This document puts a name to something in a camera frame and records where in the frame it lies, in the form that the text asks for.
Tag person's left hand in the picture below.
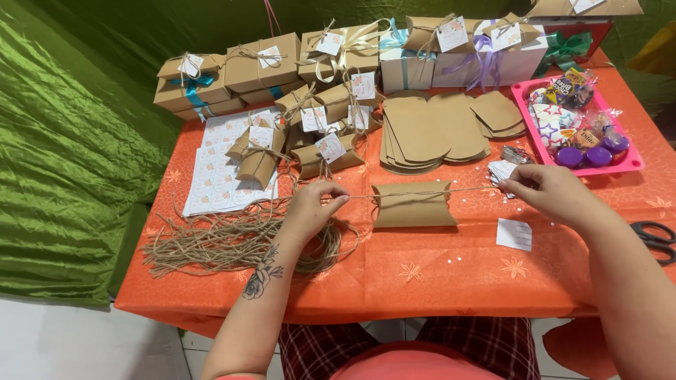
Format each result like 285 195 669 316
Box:
282 179 351 250

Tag person's right hand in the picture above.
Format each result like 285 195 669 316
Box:
498 165 609 229

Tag single jute twine piece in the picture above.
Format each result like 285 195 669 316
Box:
285 185 501 208

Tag purple lidded jar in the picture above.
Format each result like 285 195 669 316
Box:
556 146 584 169
603 131 631 154
583 146 613 169

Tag brown chocolate packet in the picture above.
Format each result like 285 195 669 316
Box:
562 129 603 154

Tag white paper tag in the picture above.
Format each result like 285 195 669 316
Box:
496 218 533 252

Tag heap of tagged kraft pillow boxes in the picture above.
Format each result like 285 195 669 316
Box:
226 73 385 190

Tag stack of white tags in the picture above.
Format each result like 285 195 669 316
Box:
486 159 521 199

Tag bag of star cookies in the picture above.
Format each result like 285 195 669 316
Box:
530 102 577 152

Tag pink plastic tray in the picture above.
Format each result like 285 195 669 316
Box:
510 77 646 177

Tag bundle of jute twine strands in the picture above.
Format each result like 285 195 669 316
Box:
140 194 361 279

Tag round sticker sheets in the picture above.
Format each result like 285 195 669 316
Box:
183 107 282 217

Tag untagged kraft pillow box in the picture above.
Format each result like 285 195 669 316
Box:
371 181 458 229

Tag small stack of kraft cutouts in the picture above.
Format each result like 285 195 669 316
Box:
468 90 527 139

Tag black scissors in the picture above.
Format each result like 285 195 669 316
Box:
630 221 676 266

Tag yellow candy packet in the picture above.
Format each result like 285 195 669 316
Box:
543 67 596 109

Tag low kraft box blue ribbon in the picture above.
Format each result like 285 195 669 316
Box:
239 81 307 106

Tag orange floral tablecloth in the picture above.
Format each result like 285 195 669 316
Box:
113 49 676 340

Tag white box with purple ribbon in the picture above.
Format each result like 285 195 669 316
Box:
431 20 549 91

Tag flat kraft box blue ribbon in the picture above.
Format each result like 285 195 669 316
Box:
174 96 247 122

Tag stack of flat kraft boxes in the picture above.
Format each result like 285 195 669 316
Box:
380 90 492 176

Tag kraft box with twine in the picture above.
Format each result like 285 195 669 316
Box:
224 32 302 95

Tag person's plaid shorts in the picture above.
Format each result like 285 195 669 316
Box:
278 317 542 380

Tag kraft box with cream ribbon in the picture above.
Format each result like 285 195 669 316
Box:
297 19 393 86

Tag white box with blue ribbon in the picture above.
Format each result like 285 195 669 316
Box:
378 27 437 95

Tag tagged kraft pillow box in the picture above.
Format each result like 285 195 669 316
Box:
156 52 226 81
482 12 543 52
403 14 482 54
527 0 644 18

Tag red box with green ribbon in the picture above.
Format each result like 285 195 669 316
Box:
532 15 614 78

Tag kraft box with blue ribbon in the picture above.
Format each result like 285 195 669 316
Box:
153 68 232 113

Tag yellow cloth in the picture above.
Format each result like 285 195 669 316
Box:
625 20 676 78

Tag person's pink shirt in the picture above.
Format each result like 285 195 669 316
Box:
213 340 507 380

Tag pink hanging ribbon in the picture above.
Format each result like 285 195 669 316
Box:
263 0 282 38

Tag green satin cloth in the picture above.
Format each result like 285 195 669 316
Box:
0 0 676 309

